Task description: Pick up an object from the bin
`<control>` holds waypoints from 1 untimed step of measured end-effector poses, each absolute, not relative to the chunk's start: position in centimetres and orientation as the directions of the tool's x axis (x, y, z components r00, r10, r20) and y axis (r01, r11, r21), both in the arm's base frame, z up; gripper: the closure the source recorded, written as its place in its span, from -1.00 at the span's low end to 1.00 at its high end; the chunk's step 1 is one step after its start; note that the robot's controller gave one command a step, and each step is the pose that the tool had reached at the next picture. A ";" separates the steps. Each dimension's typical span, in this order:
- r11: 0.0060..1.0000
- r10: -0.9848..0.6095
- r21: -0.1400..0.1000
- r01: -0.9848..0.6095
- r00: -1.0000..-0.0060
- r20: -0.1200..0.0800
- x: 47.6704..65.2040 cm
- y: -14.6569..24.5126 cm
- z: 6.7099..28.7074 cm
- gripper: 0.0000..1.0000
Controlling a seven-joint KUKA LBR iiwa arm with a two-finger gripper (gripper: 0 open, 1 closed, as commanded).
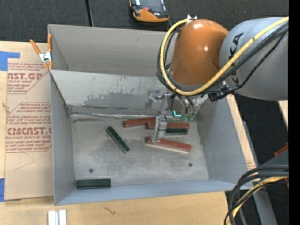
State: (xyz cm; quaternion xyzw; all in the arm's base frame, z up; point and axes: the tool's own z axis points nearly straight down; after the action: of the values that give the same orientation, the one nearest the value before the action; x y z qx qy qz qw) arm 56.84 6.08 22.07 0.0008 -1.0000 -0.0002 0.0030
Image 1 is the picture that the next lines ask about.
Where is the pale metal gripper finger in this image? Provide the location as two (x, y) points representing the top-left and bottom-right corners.
(144, 90), (163, 109)
(152, 116), (168, 143)

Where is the dark green flat block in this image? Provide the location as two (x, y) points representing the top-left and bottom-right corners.
(105, 126), (130, 155)
(165, 128), (188, 136)
(75, 178), (112, 190)

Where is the red-brown flat block, pale side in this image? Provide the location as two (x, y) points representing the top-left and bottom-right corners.
(145, 136), (192, 154)

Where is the grey metal bin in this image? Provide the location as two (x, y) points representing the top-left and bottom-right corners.
(47, 24), (254, 206)

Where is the brown cardboard board, red print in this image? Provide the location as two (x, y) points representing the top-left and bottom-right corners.
(0, 40), (260, 203)

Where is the black cylinder on white bracket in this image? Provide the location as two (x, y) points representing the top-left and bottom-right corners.
(192, 84), (235, 113)

